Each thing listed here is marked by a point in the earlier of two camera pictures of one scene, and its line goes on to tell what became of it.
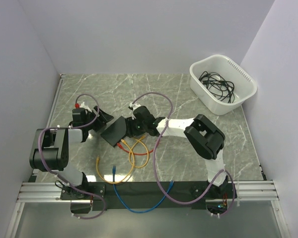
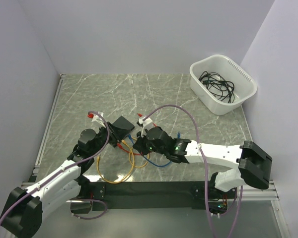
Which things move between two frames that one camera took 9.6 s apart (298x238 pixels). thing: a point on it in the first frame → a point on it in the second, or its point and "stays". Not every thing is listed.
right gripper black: [130, 123] → [139, 144]
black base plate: [148, 196] stays
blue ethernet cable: [113, 181] → [157, 165]
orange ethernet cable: [113, 182] stays
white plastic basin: [220, 84] stays
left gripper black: [102, 120] → [116, 134]
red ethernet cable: [120, 146] stays
